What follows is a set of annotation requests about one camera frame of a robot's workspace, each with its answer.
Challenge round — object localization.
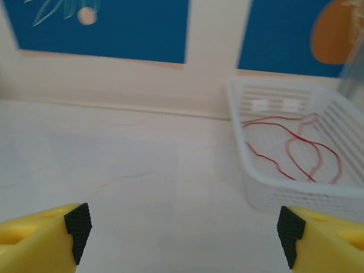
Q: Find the white mesh basket with labels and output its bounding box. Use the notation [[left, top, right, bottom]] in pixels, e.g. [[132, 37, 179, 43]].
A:
[[226, 76, 364, 213]]

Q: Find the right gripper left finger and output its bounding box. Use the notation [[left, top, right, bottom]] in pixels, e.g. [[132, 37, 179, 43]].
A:
[[0, 202, 93, 273]]

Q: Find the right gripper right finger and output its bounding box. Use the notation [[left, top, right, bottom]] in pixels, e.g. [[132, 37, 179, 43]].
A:
[[277, 205, 364, 273]]

